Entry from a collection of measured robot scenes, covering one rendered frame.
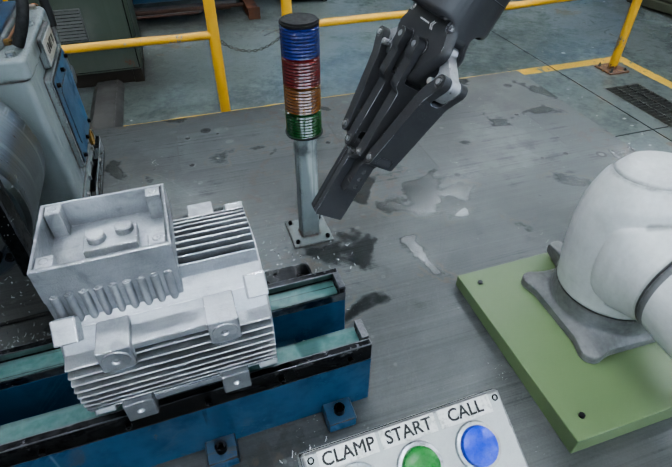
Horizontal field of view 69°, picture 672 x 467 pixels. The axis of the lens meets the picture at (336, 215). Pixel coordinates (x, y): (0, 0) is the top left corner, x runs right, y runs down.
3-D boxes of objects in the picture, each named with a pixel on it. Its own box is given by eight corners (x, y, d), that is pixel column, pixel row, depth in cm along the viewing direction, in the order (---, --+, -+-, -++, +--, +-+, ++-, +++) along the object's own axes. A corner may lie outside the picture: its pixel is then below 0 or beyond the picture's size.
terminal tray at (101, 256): (56, 329, 46) (25, 276, 41) (65, 254, 54) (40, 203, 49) (186, 297, 49) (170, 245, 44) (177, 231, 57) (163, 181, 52)
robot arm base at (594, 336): (593, 244, 91) (602, 220, 87) (690, 336, 74) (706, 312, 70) (505, 264, 87) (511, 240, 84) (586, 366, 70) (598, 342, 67)
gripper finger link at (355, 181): (380, 143, 43) (393, 161, 41) (352, 188, 45) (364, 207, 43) (367, 138, 42) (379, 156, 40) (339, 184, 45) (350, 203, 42)
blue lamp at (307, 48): (286, 63, 71) (284, 32, 69) (276, 49, 76) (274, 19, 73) (325, 58, 73) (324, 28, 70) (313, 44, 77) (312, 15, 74)
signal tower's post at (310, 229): (294, 249, 94) (278, 30, 67) (284, 224, 100) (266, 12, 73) (334, 240, 96) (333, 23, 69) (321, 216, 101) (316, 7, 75)
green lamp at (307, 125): (291, 143, 80) (289, 118, 77) (282, 126, 84) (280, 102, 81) (326, 137, 81) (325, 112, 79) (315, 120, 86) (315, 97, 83)
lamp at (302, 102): (289, 118, 77) (288, 92, 74) (280, 102, 81) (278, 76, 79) (325, 112, 79) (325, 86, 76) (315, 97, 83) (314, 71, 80)
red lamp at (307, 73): (288, 92, 74) (286, 63, 71) (278, 76, 79) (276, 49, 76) (325, 86, 76) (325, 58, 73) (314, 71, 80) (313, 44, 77)
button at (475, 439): (463, 472, 38) (472, 473, 37) (449, 432, 39) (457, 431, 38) (496, 459, 39) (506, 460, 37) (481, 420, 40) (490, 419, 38)
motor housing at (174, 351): (104, 446, 53) (35, 340, 40) (107, 314, 66) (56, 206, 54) (284, 391, 58) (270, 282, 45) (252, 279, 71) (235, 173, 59)
